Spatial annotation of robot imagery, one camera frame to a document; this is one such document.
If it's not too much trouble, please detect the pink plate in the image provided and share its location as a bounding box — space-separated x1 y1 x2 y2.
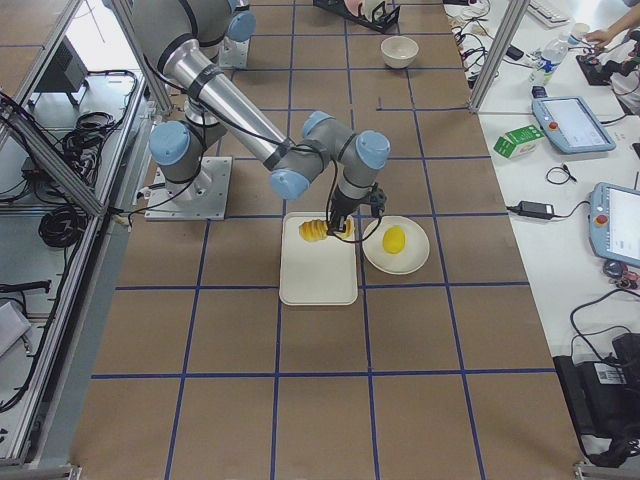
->
343 0 363 17

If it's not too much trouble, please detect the teach pendant near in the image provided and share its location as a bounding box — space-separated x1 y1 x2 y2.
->
589 182 639 268

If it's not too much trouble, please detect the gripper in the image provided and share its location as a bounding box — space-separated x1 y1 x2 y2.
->
328 189 365 233

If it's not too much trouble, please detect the black plate rack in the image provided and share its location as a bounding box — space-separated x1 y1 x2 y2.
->
312 0 400 33

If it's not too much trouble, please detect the yellow lemon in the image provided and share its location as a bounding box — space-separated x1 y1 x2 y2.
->
382 225 406 254

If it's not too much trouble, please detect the black power adapter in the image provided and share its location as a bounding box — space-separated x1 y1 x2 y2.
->
518 201 555 220

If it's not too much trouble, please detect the water bottle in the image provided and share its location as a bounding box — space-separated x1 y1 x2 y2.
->
529 33 569 87

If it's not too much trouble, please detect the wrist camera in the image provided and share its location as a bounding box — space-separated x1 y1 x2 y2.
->
364 183 387 219

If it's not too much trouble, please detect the teach pendant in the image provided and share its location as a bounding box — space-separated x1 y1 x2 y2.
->
589 182 639 268
531 96 616 154

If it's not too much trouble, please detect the person hand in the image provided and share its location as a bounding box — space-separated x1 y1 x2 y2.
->
584 29 616 49

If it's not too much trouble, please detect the teach pendant far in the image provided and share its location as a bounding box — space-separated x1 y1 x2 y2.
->
531 96 616 154

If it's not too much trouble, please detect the cream plate with lemon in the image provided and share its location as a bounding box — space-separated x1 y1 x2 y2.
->
363 216 430 275

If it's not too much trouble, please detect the aluminium frame post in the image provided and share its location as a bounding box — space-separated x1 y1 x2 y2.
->
469 0 529 113

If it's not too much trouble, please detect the green white box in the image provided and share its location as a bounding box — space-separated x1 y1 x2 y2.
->
493 124 544 158

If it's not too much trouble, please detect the cream bowl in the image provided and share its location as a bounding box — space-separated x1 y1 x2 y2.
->
380 36 419 69

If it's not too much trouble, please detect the cream tray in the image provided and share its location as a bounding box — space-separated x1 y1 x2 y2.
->
279 212 358 306

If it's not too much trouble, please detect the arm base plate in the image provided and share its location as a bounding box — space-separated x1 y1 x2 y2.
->
144 156 233 221
218 37 250 70

